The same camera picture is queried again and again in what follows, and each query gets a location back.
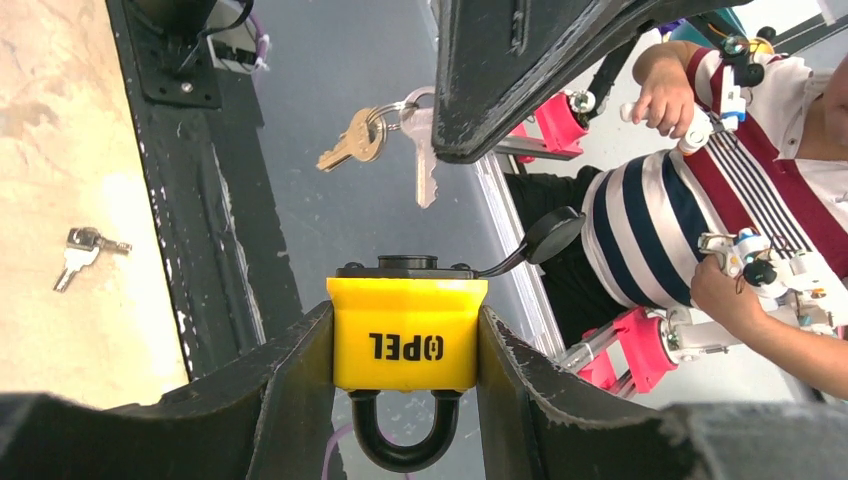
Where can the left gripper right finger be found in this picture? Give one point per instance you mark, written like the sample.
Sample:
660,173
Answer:
538,421

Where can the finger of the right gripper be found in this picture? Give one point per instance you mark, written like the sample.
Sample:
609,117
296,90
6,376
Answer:
498,61

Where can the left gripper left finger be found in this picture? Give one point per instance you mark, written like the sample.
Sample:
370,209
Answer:
262,416

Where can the black headed key bunch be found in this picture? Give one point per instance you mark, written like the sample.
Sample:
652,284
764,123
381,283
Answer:
371,128

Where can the small yellow padlock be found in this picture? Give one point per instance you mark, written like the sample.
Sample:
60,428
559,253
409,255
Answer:
409,325

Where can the operator in striped shirt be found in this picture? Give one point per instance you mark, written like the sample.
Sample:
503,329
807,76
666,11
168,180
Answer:
729,212

